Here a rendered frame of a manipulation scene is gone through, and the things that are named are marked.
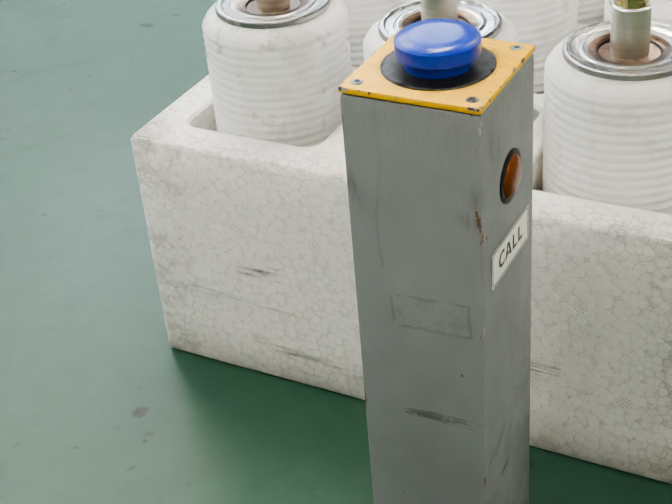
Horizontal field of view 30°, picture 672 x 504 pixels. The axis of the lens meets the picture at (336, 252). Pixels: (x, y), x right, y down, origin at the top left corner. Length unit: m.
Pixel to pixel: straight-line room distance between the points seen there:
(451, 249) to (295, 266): 0.25
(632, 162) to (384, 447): 0.21
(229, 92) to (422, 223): 0.27
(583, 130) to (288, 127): 0.20
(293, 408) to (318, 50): 0.25
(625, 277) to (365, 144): 0.21
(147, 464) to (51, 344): 0.17
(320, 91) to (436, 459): 0.27
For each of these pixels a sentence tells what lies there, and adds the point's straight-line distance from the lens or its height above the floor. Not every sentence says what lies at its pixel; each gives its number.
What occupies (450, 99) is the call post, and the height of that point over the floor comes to 0.31.
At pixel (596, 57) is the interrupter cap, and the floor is 0.25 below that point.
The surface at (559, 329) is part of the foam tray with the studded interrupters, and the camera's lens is 0.77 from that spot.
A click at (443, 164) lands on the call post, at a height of 0.28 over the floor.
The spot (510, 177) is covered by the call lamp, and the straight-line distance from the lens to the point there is 0.59.
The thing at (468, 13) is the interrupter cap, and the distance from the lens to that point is 0.80.
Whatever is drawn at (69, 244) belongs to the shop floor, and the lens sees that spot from 1.09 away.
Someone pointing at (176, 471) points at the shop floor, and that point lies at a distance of 0.84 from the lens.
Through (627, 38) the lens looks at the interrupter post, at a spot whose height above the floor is 0.26.
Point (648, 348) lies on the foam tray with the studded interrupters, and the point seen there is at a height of 0.10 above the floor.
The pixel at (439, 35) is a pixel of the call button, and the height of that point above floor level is 0.33.
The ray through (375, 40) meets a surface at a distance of 0.77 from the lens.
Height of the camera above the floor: 0.57
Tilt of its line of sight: 34 degrees down
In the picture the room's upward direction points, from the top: 5 degrees counter-clockwise
